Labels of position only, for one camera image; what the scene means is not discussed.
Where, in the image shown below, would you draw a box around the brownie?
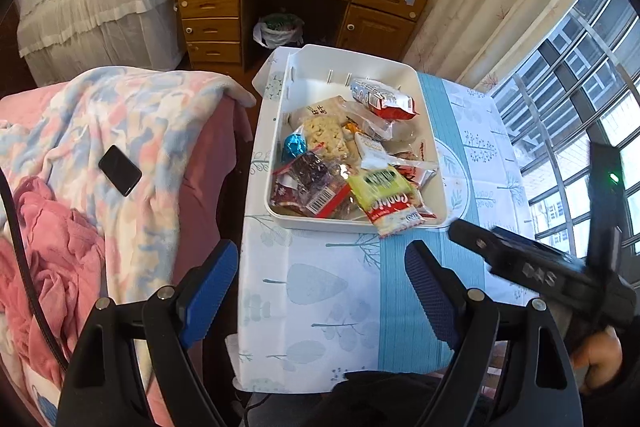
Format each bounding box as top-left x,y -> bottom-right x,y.
272,150 -> 350,219

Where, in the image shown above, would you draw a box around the blue foil candy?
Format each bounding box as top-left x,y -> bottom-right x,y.
281,132 -> 308,164

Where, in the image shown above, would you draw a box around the red white biscuit pack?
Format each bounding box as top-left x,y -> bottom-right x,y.
349,77 -> 418,120

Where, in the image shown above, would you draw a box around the clear bag yellow puffs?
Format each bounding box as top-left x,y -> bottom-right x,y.
303,116 -> 349,161

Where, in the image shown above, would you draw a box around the red jujube snack bag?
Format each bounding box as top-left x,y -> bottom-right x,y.
393,158 -> 439,188

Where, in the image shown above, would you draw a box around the red white cookies pack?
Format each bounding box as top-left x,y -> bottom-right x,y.
364,194 -> 424,237

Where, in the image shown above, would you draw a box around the orange oats protein bar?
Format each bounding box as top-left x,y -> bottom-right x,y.
354,132 -> 388,170

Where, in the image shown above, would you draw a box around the beige cracker pack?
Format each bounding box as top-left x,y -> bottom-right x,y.
288,95 -> 347,129

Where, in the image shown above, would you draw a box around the person's right hand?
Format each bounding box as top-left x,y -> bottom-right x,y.
570,326 -> 623,393

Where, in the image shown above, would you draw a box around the blue white patterned tablecloth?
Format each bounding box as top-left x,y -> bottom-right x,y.
227,48 -> 534,393

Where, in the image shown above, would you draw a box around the green small snack pack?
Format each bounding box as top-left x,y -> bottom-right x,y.
347,166 -> 412,210

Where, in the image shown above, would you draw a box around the black phone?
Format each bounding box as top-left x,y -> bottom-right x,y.
98,145 -> 142,197

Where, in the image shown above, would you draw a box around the floral pink white blanket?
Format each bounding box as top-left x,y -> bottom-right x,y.
0,66 -> 257,427

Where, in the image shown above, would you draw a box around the metal window grille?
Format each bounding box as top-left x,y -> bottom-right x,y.
491,0 -> 639,257

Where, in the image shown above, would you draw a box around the white plastic storage bin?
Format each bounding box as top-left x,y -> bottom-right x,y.
246,44 -> 448,233

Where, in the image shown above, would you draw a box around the white plastic bag under desk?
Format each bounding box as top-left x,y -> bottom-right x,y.
253,13 -> 304,50

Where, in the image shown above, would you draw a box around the black cable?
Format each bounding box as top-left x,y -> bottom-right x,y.
0,166 -> 71,373

